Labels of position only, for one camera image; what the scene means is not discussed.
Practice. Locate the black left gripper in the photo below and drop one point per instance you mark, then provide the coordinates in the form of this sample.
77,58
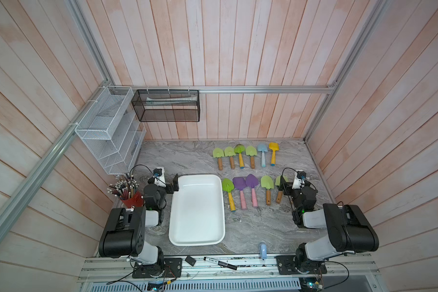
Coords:
175,183

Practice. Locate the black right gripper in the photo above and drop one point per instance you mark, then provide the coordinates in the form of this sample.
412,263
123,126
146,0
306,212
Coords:
283,185

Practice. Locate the yellow plastic shovel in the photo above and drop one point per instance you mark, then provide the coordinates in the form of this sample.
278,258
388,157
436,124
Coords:
274,147

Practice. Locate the pink handled purple shovel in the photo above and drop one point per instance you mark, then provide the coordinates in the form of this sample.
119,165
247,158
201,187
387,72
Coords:
240,184

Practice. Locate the light blue shovel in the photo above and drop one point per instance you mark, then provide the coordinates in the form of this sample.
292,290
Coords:
262,148

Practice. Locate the green shovel wooden handle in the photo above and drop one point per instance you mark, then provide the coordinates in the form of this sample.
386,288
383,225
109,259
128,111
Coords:
218,153
230,153

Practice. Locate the bright green yellow-handled shovel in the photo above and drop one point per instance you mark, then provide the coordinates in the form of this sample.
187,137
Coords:
239,149

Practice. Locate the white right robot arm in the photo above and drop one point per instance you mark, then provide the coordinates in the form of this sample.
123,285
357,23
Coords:
348,230

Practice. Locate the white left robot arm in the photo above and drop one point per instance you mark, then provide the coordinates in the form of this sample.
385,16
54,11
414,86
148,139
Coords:
124,234

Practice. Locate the white storage box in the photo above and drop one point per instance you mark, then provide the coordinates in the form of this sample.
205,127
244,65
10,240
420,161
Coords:
197,216

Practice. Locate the red pencil cup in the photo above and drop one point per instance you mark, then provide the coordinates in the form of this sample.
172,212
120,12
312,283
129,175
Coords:
126,189

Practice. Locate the light blue small bottle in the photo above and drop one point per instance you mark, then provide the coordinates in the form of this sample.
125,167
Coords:
263,250

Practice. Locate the small black block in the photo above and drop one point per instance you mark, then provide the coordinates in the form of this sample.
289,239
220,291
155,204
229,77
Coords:
190,260

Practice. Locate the black mesh basket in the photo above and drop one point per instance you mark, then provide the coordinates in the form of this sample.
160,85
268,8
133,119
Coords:
167,105

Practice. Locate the black marker pen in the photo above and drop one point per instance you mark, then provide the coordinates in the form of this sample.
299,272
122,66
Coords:
220,263

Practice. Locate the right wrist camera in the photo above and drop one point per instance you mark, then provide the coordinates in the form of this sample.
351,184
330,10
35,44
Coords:
299,180

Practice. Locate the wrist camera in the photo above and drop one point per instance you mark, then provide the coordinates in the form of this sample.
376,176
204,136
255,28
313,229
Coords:
159,176
299,180

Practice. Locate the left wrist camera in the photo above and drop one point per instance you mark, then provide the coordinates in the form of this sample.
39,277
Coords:
159,176

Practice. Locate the white wire shelf rack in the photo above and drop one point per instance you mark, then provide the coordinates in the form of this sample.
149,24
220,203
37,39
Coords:
111,130

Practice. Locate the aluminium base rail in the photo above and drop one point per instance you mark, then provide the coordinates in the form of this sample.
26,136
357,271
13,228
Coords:
346,273

